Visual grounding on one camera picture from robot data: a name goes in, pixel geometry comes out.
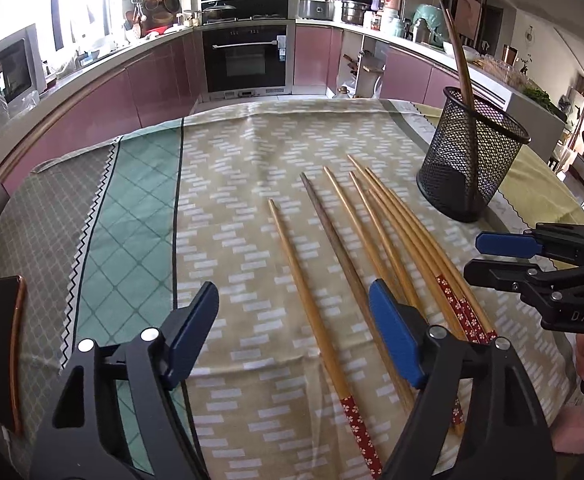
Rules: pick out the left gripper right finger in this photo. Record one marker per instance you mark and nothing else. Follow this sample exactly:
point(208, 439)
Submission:
point(401, 329)

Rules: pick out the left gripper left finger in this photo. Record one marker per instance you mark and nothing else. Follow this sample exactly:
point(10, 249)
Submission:
point(185, 330)

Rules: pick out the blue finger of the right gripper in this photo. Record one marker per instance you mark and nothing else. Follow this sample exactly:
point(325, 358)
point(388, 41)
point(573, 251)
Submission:
point(522, 246)
point(494, 274)

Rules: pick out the dark thin chopstick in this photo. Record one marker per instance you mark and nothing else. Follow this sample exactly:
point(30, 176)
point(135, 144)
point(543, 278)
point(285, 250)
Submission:
point(405, 395)

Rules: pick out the wooden chopstick red floral end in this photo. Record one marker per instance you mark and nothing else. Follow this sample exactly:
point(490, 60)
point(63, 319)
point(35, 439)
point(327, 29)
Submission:
point(328, 355)

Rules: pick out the black mesh utensil holder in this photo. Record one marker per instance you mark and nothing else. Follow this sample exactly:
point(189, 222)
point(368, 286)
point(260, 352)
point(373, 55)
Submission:
point(469, 156)

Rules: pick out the brown wooden chopstick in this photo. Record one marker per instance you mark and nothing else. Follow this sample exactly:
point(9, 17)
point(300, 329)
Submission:
point(466, 93)

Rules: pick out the pink sleeve forearm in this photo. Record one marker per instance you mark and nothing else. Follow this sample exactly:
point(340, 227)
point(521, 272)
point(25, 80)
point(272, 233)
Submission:
point(567, 430)

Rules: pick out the pink lower kitchen cabinets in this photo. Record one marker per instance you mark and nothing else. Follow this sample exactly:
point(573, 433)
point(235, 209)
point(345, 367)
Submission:
point(141, 86)

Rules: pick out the yellow cloth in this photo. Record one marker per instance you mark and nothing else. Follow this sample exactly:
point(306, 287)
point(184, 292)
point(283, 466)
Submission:
point(530, 193)

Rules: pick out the patterned beige green tablecloth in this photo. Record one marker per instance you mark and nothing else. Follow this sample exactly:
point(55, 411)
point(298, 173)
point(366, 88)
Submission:
point(110, 239)

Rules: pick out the teal kettle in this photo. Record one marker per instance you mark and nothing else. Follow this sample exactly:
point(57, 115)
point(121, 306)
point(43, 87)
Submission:
point(428, 25)

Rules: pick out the black built-in oven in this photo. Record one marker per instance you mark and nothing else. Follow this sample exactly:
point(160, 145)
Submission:
point(248, 58)

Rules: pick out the steel cooking pot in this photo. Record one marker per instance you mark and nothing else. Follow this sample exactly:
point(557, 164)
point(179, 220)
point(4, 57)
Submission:
point(353, 11)

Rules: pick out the white microwave oven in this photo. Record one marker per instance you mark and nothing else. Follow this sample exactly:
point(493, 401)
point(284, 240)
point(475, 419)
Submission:
point(21, 70)

